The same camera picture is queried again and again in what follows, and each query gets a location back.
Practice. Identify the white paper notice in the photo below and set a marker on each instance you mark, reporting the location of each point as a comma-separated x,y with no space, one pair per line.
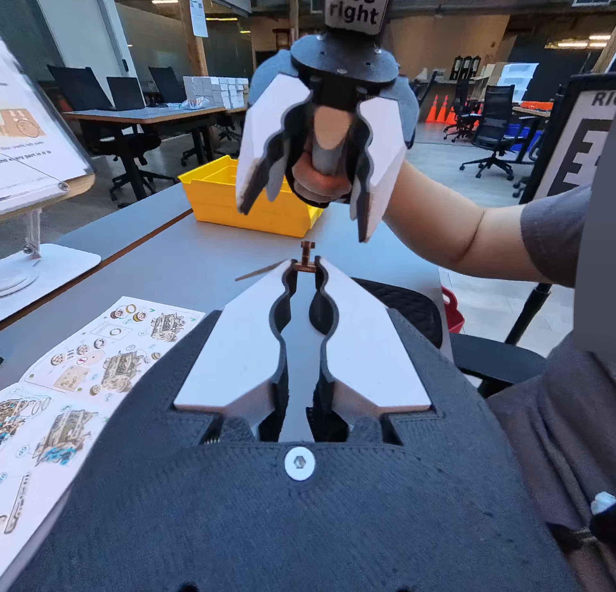
198,14

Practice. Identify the black chair armrest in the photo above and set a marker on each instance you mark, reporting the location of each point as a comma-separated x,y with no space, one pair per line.
495,361

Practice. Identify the background wooden desk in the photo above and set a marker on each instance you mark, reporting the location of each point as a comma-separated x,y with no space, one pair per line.
144,114

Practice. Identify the black framed sign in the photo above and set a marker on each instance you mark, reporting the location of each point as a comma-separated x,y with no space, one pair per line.
568,158

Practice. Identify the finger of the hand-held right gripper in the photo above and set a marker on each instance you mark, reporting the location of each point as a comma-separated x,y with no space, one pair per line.
385,158
264,129

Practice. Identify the white document stand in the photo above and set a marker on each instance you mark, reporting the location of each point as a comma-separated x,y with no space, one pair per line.
57,269

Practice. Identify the person's right forearm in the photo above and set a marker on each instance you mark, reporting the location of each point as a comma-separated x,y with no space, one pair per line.
447,231

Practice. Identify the blue plastic crate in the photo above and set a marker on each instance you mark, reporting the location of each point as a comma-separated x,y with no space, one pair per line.
524,137

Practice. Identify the clear plastic bag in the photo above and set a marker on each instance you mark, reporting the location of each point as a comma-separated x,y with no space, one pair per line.
195,104

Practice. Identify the black sign stand leg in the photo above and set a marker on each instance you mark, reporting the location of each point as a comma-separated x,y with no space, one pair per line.
527,315

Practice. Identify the illustrated instruction booklet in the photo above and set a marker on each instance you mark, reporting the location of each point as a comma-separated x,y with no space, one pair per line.
72,370

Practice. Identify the thin wooden stick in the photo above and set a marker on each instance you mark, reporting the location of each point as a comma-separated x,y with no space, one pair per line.
260,271

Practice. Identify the laminated instruction board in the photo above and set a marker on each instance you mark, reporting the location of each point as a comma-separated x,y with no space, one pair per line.
29,134

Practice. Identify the stack of white boxes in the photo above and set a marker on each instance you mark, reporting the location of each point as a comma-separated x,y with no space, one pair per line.
211,89

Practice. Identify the small brown wooden part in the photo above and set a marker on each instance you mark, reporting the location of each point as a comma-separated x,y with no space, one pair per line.
305,257

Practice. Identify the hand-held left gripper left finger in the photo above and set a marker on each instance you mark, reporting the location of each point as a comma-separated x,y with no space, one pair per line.
231,356

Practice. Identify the black quilted pad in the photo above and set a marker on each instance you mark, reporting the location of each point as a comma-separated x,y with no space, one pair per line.
414,308

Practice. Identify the wooden support post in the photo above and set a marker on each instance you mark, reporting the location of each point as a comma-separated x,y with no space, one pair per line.
190,52

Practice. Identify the red plastic container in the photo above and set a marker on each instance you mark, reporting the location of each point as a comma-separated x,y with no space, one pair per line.
455,315

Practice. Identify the person's grey shirt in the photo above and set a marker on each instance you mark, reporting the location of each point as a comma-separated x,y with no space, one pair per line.
553,433

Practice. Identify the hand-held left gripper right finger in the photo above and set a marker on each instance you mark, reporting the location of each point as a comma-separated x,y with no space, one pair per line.
375,361

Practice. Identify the orange traffic cone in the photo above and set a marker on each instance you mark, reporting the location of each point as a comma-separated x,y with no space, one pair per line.
442,113
431,113

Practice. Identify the black laptop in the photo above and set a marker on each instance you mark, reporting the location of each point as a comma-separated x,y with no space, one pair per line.
126,93

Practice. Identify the yellow plastic bin stack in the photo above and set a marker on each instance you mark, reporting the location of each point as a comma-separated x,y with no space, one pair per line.
216,202

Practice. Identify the person's right hand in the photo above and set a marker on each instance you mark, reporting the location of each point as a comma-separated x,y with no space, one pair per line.
317,178

